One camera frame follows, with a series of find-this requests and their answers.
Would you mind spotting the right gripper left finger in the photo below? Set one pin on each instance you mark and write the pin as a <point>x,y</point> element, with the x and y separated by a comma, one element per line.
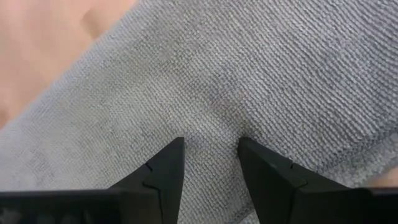
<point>168,174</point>

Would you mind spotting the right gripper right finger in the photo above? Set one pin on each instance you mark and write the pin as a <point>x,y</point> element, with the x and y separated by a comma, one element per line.
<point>267,180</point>

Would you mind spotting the grey microfiber towel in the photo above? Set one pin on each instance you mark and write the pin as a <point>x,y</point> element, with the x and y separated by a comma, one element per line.
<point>217,77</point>

